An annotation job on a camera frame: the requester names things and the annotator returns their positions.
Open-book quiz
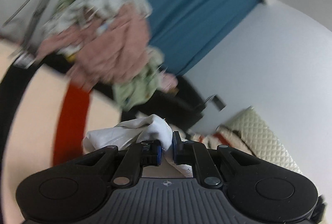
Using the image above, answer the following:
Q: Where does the silver tripod stand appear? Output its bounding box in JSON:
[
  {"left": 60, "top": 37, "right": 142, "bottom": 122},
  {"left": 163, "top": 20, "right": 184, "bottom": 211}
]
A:
[{"left": 2, "top": 0, "right": 78, "bottom": 53}]

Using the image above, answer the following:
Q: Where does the pink fluffy blanket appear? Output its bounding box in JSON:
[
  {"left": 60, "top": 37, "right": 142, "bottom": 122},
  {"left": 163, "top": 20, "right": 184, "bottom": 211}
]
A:
[{"left": 36, "top": 4, "right": 150, "bottom": 90}]

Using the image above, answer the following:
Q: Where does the small pink cloth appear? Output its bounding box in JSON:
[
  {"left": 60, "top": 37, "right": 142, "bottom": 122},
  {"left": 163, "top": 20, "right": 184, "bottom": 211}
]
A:
[{"left": 157, "top": 71, "right": 178, "bottom": 92}]

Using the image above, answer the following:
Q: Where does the black wall socket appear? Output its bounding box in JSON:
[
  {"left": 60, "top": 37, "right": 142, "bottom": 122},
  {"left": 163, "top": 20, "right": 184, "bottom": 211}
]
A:
[{"left": 205, "top": 95, "right": 226, "bottom": 111}]

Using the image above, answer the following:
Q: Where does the cream white crumpled garment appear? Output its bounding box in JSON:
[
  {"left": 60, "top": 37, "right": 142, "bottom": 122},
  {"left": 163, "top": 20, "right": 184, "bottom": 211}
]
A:
[{"left": 43, "top": 0, "right": 153, "bottom": 36}]

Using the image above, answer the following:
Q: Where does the light green patterned garment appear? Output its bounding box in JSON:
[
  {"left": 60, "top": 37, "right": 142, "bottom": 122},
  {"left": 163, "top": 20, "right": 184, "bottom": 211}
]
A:
[{"left": 112, "top": 47, "right": 164, "bottom": 111}]

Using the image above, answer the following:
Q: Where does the white t-shirt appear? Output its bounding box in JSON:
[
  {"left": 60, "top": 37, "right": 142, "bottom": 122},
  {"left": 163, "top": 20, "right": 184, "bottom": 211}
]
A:
[{"left": 83, "top": 115, "right": 193, "bottom": 178}]

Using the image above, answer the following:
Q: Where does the cream quilted pillow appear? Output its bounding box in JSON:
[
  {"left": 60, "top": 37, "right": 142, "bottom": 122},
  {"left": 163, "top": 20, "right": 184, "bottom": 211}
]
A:
[{"left": 218, "top": 106, "right": 302, "bottom": 174}]

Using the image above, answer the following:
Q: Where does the striped cream red black blanket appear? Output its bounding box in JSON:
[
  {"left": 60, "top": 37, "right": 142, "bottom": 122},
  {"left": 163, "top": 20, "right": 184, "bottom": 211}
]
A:
[{"left": 0, "top": 39, "right": 255, "bottom": 224}]

